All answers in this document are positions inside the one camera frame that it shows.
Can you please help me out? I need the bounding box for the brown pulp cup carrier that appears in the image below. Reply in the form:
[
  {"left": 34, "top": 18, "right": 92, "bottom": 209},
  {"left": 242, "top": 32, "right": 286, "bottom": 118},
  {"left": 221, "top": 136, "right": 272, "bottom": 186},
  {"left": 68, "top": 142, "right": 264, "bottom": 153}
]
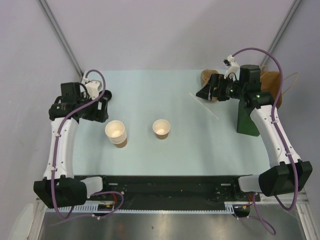
[{"left": 200, "top": 69, "right": 219, "bottom": 89}]

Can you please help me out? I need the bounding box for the white slotted cable duct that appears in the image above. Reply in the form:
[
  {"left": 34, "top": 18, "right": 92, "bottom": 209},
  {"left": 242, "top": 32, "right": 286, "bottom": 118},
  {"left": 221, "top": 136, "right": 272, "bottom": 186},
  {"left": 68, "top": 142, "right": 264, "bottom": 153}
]
[{"left": 46, "top": 202, "right": 266, "bottom": 215}]

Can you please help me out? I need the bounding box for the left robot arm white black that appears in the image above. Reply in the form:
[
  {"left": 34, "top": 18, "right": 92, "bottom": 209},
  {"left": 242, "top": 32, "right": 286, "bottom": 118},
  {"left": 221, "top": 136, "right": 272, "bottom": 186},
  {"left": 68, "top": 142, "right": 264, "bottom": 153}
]
[{"left": 33, "top": 80, "right": 112, "bottom": 209}]

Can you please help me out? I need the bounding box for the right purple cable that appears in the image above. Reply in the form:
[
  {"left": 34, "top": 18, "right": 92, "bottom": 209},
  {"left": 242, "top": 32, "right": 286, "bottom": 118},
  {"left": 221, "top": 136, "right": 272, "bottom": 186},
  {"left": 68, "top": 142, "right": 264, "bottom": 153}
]
[{"left": 231, "top": 47, "right": 301, "bottom": 236}]

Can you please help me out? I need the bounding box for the stack of paper cups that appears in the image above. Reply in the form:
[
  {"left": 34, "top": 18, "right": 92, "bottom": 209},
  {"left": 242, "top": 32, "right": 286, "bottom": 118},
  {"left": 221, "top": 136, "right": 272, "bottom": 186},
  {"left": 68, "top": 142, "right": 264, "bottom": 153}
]
[{"left": 105, "top": 120, "right": 127, "bottom": 148}]

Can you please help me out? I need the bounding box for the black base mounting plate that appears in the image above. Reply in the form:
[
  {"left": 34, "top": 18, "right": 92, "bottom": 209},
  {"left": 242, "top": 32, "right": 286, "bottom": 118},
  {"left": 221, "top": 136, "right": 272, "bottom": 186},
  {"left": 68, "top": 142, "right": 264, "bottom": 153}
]
[{"left": 90, "top": 175, "right": 254, "bottom": 211}]

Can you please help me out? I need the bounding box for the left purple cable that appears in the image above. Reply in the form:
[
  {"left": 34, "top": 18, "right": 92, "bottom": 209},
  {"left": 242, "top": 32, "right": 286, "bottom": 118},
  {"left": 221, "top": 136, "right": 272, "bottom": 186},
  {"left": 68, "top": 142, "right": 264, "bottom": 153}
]
[{"left": 48, "top": 69, "right": 125, "bottom": 227}]

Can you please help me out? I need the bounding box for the white wrapped straw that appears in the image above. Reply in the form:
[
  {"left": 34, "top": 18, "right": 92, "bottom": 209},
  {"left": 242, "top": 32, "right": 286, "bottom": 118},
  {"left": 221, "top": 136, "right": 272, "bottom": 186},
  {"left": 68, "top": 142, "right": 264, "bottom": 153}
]
[{"left": 188, "top": 92, "right": 219, "bottom": 120}]

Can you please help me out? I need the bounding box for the right aluminium frame post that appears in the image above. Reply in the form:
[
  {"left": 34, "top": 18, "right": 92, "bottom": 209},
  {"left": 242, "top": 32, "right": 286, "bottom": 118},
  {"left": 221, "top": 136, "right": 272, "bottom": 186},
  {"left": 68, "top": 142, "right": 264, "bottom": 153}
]
[{"left": 268, "top": 0, "right": 304, "bottom": 56}]

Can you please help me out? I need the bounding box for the purple cable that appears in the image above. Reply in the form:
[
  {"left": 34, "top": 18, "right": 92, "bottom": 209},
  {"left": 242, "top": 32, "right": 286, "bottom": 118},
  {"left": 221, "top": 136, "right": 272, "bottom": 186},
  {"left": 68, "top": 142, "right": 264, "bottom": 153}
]
[
  {"left": 48, "top": 69, "right": 125, "bottom": 227},
  {"left": 231, "top": 47, "right": 301, "bottom": 236}
]

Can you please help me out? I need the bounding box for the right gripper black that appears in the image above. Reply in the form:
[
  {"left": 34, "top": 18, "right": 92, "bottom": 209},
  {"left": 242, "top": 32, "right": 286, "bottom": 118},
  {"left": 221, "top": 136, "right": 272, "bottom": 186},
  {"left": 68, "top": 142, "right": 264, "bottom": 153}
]
[{"left": 196, "top": 73, "right": 246, "bottom": 102}]

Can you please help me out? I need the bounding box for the single brown paper cup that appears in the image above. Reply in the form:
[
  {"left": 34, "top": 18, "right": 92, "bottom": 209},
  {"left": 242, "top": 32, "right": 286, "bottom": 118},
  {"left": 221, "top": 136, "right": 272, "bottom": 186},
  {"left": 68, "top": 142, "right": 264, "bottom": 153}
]
[{"left": 152, "top": 119, "right": 171, "bottom": 140}]

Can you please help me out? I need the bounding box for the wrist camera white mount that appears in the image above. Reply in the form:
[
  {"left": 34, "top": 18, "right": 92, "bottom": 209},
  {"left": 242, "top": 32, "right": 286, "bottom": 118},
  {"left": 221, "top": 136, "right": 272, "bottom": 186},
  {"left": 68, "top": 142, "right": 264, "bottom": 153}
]
[
  {"left": 82, "top": 77, "right": 102, "bottom": 100},
  {"left": 223, "top": 55, "right": 240, "bottom": 79}
]

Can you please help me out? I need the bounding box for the green brown paper bag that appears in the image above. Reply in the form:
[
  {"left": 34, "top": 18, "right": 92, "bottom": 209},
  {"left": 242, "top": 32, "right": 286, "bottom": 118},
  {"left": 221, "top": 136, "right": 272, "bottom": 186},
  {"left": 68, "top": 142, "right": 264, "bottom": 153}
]
[{"left": 236, "top": 65, "right": 300, "bottom": 138}]

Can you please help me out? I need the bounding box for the black plastic cup lid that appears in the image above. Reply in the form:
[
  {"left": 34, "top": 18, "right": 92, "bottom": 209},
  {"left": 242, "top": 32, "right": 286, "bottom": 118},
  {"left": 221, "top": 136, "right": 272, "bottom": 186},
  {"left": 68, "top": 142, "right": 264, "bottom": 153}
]
[{"left": 102, "top": 90, "right": 112, "bottom": 102}]

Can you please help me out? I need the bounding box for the left aluminium frame post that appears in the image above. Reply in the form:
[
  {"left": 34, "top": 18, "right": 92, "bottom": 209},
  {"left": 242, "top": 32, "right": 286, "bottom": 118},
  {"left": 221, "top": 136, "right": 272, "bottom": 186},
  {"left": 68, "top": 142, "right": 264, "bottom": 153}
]
[{"left": 36, "top": 0, "right": 84, "bottom": 79}]

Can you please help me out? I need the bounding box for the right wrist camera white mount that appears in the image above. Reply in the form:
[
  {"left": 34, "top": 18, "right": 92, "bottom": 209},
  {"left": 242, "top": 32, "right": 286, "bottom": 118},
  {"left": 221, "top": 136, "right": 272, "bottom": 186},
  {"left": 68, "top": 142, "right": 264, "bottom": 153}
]
[{"left": 223, "top": 55, "right": 240, "bottom": 79}]

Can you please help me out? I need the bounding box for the aluminium frame post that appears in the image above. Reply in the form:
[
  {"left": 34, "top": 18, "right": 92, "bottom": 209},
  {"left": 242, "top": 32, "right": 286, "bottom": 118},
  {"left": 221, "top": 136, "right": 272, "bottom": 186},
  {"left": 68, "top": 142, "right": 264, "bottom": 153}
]
[
  {"left": 36, "top": 0, "right": 84, "bottom": 79},
  {"left": 268, "top": 0, "right": 304, "bottom": 56}
]

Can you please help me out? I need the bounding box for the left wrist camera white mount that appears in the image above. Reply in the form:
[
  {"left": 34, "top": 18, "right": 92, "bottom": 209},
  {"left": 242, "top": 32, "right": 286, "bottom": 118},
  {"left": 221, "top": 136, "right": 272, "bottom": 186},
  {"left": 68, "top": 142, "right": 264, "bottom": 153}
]
[{"left": 82, "top": 77, "right": 102, "bottom": 100}]

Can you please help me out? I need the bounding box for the aluminium rail bottom right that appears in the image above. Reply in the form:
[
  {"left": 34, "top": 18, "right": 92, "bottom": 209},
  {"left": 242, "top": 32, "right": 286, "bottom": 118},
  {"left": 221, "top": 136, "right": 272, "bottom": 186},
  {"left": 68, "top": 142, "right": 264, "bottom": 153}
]
[{"left": 259, "top": 189, "right": 309, "bottom": 206}]

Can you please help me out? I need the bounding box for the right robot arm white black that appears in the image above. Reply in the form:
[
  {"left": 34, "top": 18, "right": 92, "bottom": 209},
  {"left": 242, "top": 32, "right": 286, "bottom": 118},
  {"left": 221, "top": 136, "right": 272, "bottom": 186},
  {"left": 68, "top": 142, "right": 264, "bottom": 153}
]
[{"left": 196, "top": 64, "right": 313, "bottom": 201}]

